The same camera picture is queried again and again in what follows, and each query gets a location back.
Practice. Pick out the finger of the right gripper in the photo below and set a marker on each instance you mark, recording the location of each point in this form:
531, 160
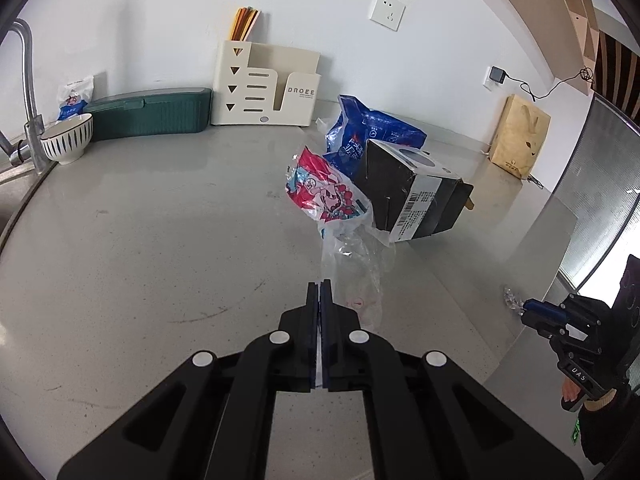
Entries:
540, 314

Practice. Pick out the black power adapter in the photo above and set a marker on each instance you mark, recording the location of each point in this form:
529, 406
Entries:
497, 74

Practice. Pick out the dark green storage box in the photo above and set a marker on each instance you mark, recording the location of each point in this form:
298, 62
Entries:
148, 113

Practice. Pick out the person right hand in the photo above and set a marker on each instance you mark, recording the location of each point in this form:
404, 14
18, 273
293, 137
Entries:
571, 394

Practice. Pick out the pink cartoon snack wrapper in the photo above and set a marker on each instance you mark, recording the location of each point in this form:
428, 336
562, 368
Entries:
322, 192

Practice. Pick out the black cardboard box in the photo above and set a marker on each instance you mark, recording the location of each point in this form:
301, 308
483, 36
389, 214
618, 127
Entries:
412, 194

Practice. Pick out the striped ceramic bowl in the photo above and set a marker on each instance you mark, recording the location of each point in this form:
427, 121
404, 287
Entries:
66, 141

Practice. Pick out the chrome kitchen faucet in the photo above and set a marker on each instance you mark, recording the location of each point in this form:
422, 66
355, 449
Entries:
31, 148

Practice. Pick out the orange chopsticks bundle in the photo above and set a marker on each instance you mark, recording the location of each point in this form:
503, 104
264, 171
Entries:
243, 23

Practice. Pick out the wooden wall shelf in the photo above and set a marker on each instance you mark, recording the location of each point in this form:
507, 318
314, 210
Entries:
587, 32

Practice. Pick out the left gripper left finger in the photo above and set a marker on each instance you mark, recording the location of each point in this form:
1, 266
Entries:
299, 369

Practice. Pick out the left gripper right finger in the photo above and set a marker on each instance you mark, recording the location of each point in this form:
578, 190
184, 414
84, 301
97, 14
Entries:
339, 371

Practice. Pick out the small blue white packet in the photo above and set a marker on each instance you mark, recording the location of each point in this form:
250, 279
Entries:
74, 97

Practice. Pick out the blue plastic snack bag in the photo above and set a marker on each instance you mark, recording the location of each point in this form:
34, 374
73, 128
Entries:
346, 140

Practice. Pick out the crumpled clear plastic wrapper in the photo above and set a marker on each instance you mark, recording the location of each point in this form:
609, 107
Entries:
512, 300

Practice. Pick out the white wall socket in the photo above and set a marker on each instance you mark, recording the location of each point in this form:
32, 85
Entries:
387, 13

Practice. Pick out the clear plastic bag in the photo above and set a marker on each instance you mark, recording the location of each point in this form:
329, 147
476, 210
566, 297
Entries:
355, 259

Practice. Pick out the cream utensil organizer rack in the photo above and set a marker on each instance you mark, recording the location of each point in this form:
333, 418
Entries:
263, 84

